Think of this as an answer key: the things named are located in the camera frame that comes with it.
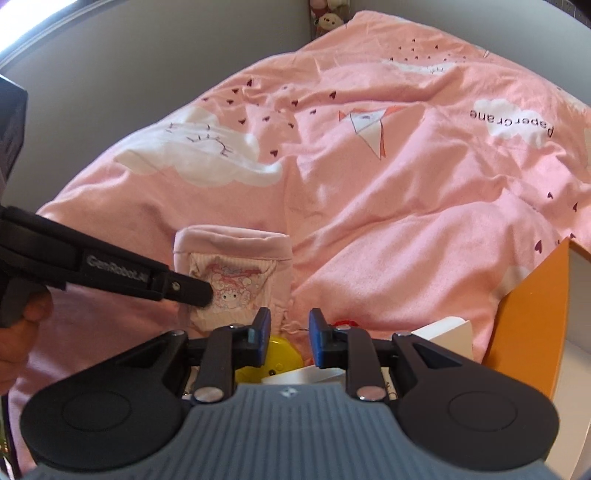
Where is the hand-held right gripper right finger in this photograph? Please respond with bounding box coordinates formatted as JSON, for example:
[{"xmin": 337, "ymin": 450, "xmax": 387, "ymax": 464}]
[{"xmin": 308, "ymin": 307, "xmax": 467, "ymax": 402}]

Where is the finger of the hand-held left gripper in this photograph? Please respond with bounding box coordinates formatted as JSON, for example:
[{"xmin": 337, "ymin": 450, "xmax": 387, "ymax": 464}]
[{"xmin": 159, "ymin": 270, "xmax": 214, "ymax": 306}]

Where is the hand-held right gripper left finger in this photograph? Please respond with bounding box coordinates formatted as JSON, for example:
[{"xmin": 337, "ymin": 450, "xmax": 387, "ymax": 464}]
[{"xmin": 134, "ymin": 307, "xmax": 273, "ymax": 404}]

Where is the yellow round toy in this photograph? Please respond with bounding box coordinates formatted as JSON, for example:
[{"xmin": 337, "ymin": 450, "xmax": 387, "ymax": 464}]
[{"xmin": 235, "ymin": 336, "xmax": 305, "ymax": 384}]

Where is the pink plush toy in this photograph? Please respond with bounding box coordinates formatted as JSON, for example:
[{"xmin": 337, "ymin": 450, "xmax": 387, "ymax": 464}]
[{"xmin": 173, "ymin": 225, "xmax": 294, "ymax": 333}]

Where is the white picture book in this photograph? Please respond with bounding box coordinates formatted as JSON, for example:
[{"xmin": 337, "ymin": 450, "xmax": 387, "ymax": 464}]
[{"xmin": 261, "ymin": 316, "xmax": 474, "ymax": 386}]

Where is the orange cardboard box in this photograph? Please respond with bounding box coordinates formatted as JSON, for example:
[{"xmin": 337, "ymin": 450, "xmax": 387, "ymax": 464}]
[{"xmin": 482, "ymin": 237, "xmax": 591, "ymax": 480}]

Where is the person's left hand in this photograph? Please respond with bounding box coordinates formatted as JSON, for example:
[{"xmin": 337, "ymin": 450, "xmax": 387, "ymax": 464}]
[{"xmin": 0, "ymin": 291, "xmax": 54, "ymax": 396}]

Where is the pink printed blanket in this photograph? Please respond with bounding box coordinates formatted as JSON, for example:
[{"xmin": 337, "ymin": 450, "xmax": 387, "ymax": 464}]
[{"xmin": 9, "ymin": 9, "xmax": 591, "ymax": 402}]

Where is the window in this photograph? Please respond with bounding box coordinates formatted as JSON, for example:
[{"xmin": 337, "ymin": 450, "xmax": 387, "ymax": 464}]
[{"xmin": 0, "ymin": 0, "xmax": 84, "ymax": 61}]

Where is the clear tube of plush toys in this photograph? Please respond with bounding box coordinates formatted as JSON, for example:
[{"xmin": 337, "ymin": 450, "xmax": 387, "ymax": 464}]
[{"xmin": 308, "ymin": 0, "xmax": 356, "ymax": 33}]

